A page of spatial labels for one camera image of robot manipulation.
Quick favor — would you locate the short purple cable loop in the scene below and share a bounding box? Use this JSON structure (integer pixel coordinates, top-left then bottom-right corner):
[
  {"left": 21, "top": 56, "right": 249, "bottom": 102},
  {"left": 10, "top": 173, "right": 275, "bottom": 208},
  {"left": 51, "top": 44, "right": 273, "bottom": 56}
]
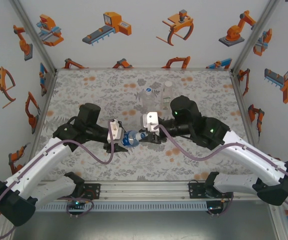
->
[
  {"left": 206, "top": 193, "right": 234, "bottom": 218},
  {"left": 65, "top": 198, "right": 96, "bottom": 220}
]

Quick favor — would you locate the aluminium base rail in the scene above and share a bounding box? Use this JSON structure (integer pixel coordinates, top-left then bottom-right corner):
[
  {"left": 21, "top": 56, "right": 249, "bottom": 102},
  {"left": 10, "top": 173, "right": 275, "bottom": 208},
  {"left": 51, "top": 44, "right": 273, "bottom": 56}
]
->
[{"left": 37, "top": 180, "right": 278, "bottom": 202}]

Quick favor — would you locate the clear bottle with blue label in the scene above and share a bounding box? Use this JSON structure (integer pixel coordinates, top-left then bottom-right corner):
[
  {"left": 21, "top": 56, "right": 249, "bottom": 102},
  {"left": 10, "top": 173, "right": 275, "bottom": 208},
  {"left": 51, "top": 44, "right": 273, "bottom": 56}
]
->
[{"left": 122, "top": 129, "right": 141, "bottom": 149}]

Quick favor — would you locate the aluminium table side rail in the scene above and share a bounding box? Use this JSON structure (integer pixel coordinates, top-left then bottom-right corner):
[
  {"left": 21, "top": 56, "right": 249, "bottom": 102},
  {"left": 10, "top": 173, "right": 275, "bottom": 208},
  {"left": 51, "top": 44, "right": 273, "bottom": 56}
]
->
[
  {"left": 230, "top": 72, "right": 263, "bottom": 156},
  {"left": 30, "top": 69, "right": 59, "bottom": 151}
]

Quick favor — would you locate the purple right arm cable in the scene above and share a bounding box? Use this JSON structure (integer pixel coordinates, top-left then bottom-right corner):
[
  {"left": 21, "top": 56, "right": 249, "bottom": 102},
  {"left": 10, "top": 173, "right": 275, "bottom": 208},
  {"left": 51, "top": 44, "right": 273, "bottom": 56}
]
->
[{"left": 155, "top": 124, "right": 288, "bottom": 217}]

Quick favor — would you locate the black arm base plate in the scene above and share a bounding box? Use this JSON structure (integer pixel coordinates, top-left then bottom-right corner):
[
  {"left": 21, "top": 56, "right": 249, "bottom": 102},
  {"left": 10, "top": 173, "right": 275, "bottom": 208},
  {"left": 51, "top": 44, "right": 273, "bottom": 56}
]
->
[
  {"left": 187, "top": 180, "right": 207, "bottom": 200},
  {"left": 83, "top": 183, "right": 102, "bottom": 200}
]

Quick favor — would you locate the slotted grey cable duct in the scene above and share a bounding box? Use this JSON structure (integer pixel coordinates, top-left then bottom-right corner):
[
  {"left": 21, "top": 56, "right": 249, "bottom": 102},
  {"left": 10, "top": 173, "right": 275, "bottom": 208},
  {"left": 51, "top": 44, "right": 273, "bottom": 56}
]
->
[{"left": 35, "top": 201, "right": 208, "bottom": 213}]

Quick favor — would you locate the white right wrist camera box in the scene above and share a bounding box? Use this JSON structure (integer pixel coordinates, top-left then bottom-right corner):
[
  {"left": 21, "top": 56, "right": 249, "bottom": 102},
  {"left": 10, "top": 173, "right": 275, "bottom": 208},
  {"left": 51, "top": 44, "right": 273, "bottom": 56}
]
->
[{"left": 140, "top": 111, "right": 160, "bottom": 134}]

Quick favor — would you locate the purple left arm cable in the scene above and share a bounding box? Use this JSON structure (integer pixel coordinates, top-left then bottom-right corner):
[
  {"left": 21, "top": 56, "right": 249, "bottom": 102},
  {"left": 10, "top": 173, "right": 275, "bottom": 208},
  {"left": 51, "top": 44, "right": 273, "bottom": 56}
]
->
[{"left": 0, "top": 120, "right": 115, "bottom": 238}]

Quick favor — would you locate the aluminium frame post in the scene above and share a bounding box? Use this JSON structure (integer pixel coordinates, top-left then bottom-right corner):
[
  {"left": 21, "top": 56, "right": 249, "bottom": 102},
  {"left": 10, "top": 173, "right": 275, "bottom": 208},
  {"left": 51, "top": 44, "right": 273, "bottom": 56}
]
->
[
  {"left": 10, "top": 0, "right": 59, "bottom": 76},
  {"left": 230, "top": 0, "right": 281, "bottom": 75}
]

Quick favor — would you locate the clear bottle with green label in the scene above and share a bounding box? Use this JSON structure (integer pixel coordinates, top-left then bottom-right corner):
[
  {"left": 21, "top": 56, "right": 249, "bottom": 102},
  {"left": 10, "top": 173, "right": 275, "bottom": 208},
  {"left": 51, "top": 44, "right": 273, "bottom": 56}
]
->
[{"left": 161, "top": 81, "right": 175, "bottom": 111}]

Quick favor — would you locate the floral patterned tablecloth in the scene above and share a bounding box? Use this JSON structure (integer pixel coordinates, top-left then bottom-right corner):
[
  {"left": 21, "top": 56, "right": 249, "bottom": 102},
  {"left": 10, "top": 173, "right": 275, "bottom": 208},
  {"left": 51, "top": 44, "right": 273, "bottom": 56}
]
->
[{"left": 35, "top": 68, "right": 259, "bottom": 182}]

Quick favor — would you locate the plain clear plastic bottle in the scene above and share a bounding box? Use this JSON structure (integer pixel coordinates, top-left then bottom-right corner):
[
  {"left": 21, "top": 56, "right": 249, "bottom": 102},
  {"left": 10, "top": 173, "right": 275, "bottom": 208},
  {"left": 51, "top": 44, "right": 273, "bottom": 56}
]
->
[{"left": 141, "top": 87, "right": 157, "bottom": 113}]

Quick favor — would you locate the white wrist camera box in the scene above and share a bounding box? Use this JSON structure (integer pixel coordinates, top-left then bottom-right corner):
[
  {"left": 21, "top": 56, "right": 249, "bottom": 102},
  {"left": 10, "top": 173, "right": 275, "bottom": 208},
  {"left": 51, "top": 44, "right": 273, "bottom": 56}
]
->
[
  {"left": 140, "top": 111, "right": 160, "bottom": 134},
  {"left": 107, "top": 119, "right": 124, "bottom": 142}
]

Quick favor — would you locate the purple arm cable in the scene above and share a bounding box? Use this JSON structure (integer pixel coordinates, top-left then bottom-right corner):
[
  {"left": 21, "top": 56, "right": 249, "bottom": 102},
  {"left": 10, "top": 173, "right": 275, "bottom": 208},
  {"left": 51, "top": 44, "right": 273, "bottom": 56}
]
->
[
  {"left": 155, "top": 124, "right": 288, "bottom": 217},
  {"left": 0, "top": 120, "right": 115, "bottom": 238}
]

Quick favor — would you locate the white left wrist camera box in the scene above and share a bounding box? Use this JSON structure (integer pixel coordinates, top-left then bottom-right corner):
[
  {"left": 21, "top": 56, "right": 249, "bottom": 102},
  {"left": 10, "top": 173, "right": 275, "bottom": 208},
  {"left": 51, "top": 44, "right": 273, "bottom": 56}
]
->
[{"left": 107, "top": 119, "right": 124, "bottom": 142}]

